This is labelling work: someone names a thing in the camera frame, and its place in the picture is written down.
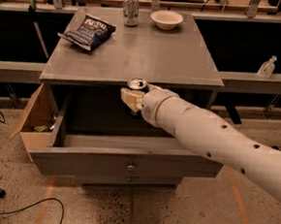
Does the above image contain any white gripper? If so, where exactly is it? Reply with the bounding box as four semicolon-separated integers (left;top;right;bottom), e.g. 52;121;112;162
120;83;179;127

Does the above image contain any blue pepsi can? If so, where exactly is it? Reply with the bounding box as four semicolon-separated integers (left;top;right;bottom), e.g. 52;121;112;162
127;78;149;120

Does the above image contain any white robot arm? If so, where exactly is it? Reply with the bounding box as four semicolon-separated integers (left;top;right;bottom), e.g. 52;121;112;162
120;84;281;202

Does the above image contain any open grey top drawer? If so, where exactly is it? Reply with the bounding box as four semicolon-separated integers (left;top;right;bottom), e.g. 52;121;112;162
31;86;222;186

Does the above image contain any grey drawer cabinet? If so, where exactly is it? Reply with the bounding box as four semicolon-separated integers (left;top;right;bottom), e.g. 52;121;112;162
31;1;231;196

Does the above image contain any round metal drawer knob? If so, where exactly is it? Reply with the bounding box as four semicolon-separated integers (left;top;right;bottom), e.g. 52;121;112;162
127;165;136;172

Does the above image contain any white paper bowl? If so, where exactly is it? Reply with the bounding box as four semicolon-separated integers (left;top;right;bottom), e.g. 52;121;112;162
150;10;184;31

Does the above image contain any dark blue chip bag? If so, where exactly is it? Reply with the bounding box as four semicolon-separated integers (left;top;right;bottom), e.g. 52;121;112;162
58;14;116;51

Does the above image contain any cardboard box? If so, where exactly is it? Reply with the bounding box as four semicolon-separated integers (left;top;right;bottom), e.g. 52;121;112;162
9;84;56;160

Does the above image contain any clear sanitizer bottle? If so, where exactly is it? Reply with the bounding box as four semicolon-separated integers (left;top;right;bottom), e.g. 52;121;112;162
257;55;277;79

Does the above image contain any black floor cable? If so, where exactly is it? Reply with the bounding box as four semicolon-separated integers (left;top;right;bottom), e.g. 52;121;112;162
0;193;67;224

